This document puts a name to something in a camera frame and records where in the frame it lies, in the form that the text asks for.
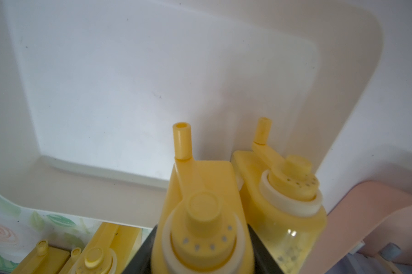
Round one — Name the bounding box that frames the white rectangular tray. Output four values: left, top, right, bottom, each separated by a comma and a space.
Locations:
0, 1, 384, 227

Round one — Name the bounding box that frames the pink rectangular tray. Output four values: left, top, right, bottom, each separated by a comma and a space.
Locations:
300, 181, 412, 274

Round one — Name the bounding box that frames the yellow sharpener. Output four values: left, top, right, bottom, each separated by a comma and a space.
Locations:
151, 122, 255, 274
11, 240, 71, 274
69, 222, 142, 274
231, 117, 327, 274

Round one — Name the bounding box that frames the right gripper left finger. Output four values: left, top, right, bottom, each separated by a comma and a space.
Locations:
122, 225, 158, 274

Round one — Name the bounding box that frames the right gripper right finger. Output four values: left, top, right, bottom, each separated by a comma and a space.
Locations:
248, 225, 284, 274

